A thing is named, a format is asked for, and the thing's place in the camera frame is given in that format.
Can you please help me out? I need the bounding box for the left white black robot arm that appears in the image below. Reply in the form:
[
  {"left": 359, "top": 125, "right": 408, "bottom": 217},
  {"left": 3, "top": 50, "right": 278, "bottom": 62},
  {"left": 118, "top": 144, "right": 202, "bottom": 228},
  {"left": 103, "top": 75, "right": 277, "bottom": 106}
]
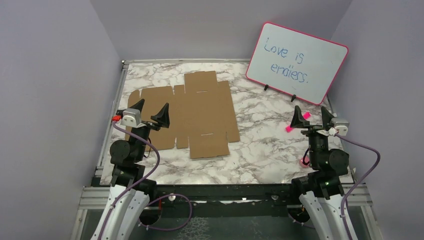
[{"left": 91, "top": 99, "right": 170, "bottom": 240}]

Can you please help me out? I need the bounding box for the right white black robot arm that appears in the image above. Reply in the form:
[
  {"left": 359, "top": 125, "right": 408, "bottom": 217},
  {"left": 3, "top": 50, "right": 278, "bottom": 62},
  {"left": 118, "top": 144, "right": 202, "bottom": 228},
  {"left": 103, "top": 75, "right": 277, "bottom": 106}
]
[{"left": 288, "top": 105, "right": 358, "bottom": 240}]

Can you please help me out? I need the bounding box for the pink framed whiteboard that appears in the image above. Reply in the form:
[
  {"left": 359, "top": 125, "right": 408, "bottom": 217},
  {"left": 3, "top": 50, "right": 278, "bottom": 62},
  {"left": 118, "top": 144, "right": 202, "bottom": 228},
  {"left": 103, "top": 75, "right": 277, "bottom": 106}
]
[{"left": 245, "top": 22, "right": 349, "bottom": 105}]

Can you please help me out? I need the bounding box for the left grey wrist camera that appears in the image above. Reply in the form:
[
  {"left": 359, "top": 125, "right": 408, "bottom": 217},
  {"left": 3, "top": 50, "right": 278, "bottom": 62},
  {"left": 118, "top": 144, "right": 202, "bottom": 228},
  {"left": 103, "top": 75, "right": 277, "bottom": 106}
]
[{"left": 120, "top": 108, "right": 143, "bottom": 128}]

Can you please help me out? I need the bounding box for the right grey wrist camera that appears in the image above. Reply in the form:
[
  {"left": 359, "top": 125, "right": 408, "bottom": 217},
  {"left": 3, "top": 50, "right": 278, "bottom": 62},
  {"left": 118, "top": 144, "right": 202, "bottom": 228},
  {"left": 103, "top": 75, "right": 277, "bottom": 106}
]
[{"left": 329, "top": 117, "right": 350, "bottom": 136}]

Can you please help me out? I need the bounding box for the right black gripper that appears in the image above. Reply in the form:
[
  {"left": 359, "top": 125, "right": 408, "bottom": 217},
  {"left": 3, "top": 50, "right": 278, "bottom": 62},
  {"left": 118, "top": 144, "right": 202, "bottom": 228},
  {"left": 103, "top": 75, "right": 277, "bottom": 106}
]
[{"left": 290, "top": 104, "right": 336, "bottom": 167}]

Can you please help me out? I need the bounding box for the pink eraser block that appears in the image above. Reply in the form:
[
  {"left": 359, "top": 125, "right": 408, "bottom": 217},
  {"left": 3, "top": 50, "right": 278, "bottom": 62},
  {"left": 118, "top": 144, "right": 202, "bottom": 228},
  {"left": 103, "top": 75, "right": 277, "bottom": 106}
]
[{"left": 299, "top": 156, "right": 310, "bottom": 168}]

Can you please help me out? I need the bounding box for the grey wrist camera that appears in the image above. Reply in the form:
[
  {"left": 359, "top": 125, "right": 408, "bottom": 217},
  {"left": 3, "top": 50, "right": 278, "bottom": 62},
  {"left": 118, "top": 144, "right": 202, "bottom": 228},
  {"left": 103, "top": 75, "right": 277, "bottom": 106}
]
[
  {"left": 329, "top": 117, "right": 350, "bottom": 136},
  {"left": 120, "top": 108, "right": 143, "bottom": 128}
]

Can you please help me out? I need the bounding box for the aluminium table frame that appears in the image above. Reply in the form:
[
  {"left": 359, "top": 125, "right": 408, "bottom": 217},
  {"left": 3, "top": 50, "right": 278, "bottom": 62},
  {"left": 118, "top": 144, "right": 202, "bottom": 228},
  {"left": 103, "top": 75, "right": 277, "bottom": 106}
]
[{"left": 69, "top": 58, "right": 385, "bottom": 240}]

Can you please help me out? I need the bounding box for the pink marker pen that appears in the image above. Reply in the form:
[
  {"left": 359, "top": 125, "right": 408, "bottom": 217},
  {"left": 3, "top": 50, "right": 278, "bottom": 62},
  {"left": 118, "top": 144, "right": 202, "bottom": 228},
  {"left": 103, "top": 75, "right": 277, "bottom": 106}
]
[{"left": 285, "top": 112, "right": 311, "bottom": 133}]

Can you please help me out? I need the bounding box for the brown cardboard box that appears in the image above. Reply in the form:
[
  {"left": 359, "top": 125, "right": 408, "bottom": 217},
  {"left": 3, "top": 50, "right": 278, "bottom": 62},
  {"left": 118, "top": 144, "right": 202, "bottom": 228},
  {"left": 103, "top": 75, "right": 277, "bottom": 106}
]
[{"left": 127, "top": 71, "right": 240, "bottom": 159}]

